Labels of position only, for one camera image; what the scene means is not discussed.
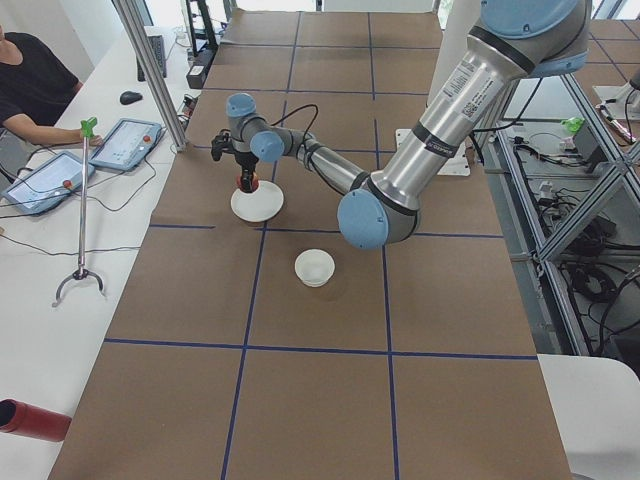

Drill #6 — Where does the blue teach pendant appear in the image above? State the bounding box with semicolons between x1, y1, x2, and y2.
1;151;83;215
89;118;162;172

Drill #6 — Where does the near blue teach pendant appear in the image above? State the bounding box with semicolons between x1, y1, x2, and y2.
1;151;83;215

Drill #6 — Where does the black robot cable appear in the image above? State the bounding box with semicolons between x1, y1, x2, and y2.
269;103;321;146

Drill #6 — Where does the black box on desk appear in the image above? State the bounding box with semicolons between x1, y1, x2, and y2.
186;50;214;90

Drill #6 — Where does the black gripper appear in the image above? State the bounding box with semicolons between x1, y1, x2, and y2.
236;151;257;190

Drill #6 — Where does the far blue teach pendant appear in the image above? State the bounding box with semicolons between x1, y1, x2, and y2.
89;118;162;172

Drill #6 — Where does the person in black shirt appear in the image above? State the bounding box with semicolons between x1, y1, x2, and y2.
1;32;83;145

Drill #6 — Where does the black computer mouse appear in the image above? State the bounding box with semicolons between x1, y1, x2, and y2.
119;91;143;105

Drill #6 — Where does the red apple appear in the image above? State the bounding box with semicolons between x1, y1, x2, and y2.
236;173;259;194

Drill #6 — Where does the brown paper table cover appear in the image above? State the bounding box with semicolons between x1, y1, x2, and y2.
51;12;570;479

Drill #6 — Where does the white plate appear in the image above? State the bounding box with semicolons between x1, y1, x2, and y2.
230;181;284;222

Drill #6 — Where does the aluminium frame post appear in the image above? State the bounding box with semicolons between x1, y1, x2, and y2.
113;0;187;152

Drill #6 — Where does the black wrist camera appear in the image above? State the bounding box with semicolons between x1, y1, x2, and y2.
210;129;234;162

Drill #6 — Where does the white side table corner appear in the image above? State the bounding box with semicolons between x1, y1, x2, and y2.
538;354;639;479

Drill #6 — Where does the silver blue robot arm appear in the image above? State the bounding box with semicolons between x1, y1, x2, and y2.
211;1;592;249

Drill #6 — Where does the green handled reacher grabber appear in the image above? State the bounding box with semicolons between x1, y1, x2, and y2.
52;117;105;308

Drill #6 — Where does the red cylinder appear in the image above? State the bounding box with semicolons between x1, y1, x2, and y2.
1;399;71;442

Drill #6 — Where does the black keyboard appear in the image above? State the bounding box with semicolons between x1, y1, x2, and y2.
136;34;168;83

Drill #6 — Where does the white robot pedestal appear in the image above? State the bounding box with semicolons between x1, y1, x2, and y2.
395;0;486;177

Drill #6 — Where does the person's hand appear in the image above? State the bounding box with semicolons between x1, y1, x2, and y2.
80;132;104;147

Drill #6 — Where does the white bowl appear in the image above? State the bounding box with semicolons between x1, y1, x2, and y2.
294;249;335;287

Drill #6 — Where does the grey box with green clip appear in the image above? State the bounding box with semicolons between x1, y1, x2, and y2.
572;120;610;176

